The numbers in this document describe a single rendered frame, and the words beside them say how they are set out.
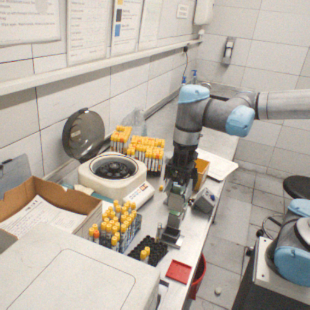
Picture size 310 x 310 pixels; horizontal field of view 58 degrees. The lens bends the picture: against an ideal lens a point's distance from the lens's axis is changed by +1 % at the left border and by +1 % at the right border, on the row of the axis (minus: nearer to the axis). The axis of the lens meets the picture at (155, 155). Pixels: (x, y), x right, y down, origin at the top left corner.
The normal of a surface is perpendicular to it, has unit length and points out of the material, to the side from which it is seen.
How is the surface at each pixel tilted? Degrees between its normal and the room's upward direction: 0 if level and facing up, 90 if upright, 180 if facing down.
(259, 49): 90
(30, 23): 90
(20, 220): 2
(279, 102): 67
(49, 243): 0
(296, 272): 98
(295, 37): 90
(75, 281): 0
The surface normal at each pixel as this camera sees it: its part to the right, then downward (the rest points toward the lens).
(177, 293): 0.11, -0.88
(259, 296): -0.37, 0.40
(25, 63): 0.92, 0.26
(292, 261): -0.54, 0.46
